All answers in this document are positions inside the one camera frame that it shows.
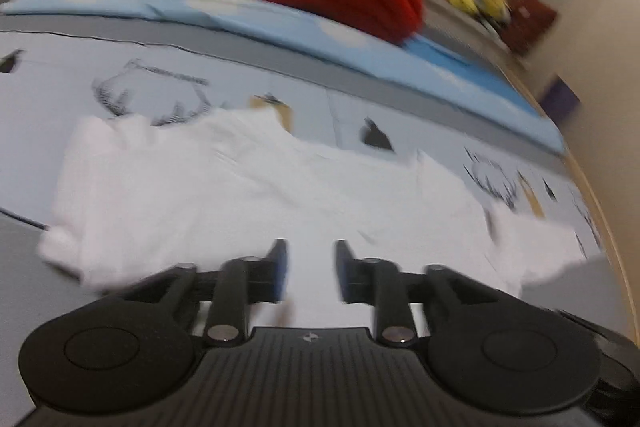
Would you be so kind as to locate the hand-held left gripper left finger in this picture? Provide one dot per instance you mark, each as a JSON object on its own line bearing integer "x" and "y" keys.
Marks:
{"x": 280, "y": 269}

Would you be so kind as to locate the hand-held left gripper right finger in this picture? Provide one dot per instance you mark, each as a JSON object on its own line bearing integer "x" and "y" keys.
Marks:
{"x": 343, "y": 272}

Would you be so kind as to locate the white small garment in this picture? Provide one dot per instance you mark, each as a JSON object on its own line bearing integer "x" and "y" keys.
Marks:
{"x": 250, "y": 187}

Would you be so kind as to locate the printed deer bed sheet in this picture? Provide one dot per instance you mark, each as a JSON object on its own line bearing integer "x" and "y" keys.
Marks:
{"x": 310, "y": 107}

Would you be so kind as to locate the light blue quilt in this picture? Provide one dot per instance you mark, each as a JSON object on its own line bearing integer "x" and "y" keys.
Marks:
{"x": 150, "y": 2}

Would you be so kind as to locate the wooden bed frame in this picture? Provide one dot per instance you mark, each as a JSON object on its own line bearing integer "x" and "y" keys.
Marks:
{"x": 616, "y": 257}

